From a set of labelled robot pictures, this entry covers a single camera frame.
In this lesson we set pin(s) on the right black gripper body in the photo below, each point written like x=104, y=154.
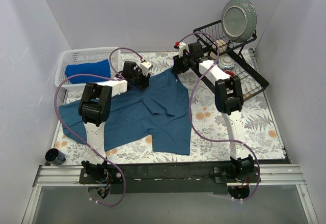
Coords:
x=177, y=64

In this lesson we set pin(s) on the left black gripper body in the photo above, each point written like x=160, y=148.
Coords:
x=142, y=79

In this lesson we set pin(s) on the teal blue t shirt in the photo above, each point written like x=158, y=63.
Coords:
x=161, y=110

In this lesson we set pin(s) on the black wire dish rack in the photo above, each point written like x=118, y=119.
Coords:
x=251, y=81

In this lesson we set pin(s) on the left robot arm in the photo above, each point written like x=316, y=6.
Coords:
x=94, y=109

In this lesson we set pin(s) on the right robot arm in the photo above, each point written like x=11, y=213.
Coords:
x=228, y=100

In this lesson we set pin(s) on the bright blue t shirt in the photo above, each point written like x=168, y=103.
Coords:
x=101, y=68

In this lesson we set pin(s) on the cream ceramic cup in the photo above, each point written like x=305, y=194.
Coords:
x=222, y=47

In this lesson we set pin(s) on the blue white porcelain bowl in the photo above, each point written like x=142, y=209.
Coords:
x=226, y=63

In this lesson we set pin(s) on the red bowl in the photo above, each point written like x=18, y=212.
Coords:
x=230, y=73

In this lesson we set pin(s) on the white plastic basket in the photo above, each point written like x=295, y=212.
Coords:
x=81, y=56

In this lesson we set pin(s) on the grey green plate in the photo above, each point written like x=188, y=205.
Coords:
x=239, y=20

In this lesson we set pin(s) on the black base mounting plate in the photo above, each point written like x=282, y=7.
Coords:
x=206, y=177

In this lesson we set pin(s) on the black cylindrical cup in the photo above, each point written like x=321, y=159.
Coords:
x=55, y=157

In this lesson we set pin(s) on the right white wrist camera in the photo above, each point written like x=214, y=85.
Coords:
x=181, y=47

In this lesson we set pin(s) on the aluminium frame rail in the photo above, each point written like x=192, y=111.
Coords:
x=272, y=174

